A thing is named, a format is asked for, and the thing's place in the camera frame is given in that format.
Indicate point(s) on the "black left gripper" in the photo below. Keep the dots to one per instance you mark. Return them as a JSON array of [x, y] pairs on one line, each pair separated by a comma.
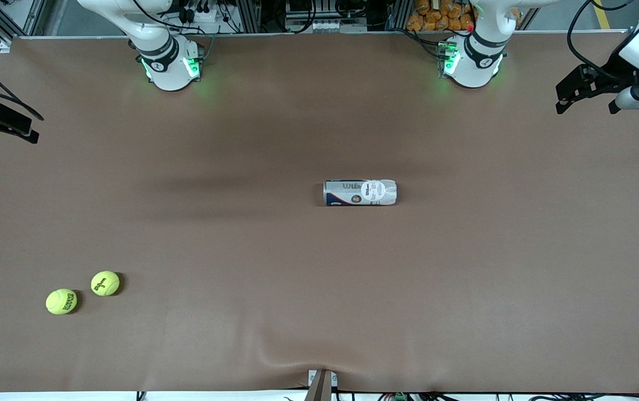
[[610, 74]]

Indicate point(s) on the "yellow Roland Garros tennis ball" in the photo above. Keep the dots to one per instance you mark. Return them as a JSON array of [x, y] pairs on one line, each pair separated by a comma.
[[61, 301]]

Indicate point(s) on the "yellow Wilson tennis ball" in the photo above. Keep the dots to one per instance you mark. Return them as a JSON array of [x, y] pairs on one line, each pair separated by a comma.
[[105, 283]]

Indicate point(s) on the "white blue tennis ball can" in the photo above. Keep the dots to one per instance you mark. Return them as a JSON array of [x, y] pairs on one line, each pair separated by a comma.
[[361, 192]]

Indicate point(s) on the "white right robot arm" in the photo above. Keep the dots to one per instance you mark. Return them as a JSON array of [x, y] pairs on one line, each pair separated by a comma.
[[169, 72]]

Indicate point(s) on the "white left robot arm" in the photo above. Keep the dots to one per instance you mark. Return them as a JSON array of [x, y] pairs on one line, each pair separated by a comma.
[[472, 67]]

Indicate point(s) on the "orange packets pile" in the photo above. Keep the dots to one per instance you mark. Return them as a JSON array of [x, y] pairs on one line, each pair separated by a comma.
[[425, 19]]

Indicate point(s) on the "white power strip with plugs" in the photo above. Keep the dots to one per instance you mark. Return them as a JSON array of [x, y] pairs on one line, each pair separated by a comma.
[[202, 15]]

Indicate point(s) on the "long white socket strip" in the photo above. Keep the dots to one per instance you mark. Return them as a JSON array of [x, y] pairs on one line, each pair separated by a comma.
[[313, 26]]

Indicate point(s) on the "brown table mat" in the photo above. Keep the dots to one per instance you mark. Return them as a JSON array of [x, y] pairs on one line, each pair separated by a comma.
[[319, 289]]

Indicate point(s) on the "green terminal connector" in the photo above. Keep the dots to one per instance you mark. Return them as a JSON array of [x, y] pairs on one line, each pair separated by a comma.
[[400, 397]]

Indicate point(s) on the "aluminium frame post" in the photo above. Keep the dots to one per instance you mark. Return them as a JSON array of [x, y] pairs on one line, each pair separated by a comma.
[[248, 15], [399, 15]]

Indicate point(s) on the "front camera mount post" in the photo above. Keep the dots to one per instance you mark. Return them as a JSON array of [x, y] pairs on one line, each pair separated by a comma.
[[320, 390]]

